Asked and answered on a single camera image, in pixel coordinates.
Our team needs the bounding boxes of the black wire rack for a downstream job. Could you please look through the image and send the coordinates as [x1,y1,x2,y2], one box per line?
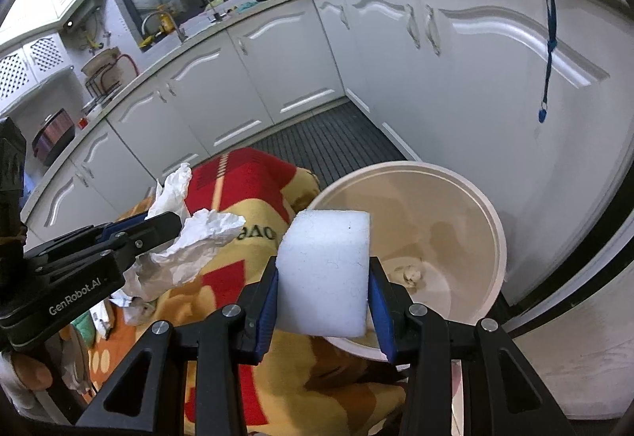
[85,69,132,101]

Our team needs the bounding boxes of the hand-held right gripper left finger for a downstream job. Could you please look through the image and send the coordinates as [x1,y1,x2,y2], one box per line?
[74,255,281,436]

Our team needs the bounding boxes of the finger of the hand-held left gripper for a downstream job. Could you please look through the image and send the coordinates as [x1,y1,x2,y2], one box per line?
[101,213,149,239]
[130,211,185,263]

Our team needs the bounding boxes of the red yellow printed blanket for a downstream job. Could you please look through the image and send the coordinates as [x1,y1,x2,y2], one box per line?
[89,146,412,436]

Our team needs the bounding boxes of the tall chrome faucet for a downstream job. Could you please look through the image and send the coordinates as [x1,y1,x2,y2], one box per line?
[141,10,189,44]

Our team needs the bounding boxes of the white lattice cabinet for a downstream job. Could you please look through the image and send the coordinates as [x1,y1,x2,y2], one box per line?
[0,32,75,115]

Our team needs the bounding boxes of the beige clay pot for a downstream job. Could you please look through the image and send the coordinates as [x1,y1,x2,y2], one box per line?
[80,47,142,82]

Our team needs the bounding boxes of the white round bin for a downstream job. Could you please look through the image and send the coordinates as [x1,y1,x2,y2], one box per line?
[307,161,508,362]

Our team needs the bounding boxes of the person's left hand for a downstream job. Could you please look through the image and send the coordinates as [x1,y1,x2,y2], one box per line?
[10,351,56,394]

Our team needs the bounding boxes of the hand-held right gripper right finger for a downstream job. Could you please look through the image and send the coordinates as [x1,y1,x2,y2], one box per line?
[367,256,578,436]

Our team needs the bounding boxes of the white kitchen base cabinets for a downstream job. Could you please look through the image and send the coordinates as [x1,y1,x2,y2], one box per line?
[20,0,634,318]

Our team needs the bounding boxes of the small crumpled paper scrap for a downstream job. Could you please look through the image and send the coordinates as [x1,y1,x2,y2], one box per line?
[391,260,430,291]

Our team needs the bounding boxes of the white tissue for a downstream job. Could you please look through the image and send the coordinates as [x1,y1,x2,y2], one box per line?
[147,163,193,220]

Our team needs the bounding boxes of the blue lanyard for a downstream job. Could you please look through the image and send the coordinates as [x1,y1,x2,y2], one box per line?
[535,0,560,124]

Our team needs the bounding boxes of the white paper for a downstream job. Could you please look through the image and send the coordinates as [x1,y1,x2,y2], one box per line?
[121,209,247,300]

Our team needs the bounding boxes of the white foam block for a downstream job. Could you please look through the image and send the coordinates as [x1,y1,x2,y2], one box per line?
[275,209,371,335]

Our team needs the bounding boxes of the small chrome faucet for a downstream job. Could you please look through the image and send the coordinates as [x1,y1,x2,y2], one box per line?
[189,0,222,23]

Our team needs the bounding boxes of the dark ribbed floor mat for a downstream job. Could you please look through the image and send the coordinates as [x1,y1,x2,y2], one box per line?
[250,101,422,189]

